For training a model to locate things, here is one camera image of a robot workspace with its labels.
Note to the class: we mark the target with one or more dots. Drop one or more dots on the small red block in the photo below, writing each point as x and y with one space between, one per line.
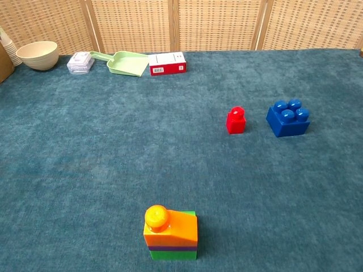
235 124

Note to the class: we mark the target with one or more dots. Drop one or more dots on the blue four-stud block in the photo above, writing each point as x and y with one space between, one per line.
283 129

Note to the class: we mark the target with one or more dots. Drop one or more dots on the purple block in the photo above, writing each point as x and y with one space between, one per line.
173 248

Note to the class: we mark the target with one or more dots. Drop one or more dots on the orange and green toy block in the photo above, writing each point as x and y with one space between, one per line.
173 255

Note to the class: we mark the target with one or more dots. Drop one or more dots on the paper cups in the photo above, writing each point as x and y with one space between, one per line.
11 51

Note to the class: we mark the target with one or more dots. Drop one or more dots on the red and white carton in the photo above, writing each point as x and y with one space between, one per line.
167 69

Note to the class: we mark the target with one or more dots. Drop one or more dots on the blue carpet table cover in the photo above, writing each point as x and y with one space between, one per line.
113 156

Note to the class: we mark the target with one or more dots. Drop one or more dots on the light green dustpan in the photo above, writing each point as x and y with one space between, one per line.
127 63

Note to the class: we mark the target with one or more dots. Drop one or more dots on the woven bamboo folding screen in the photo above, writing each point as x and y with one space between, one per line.
136 25

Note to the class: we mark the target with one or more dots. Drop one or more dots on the clear plastic box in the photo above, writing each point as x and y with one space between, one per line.
80 63

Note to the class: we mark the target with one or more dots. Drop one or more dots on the beige bowl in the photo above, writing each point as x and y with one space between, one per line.
38 55

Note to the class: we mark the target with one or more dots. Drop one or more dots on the brown cardboard box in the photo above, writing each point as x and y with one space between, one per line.
5 68

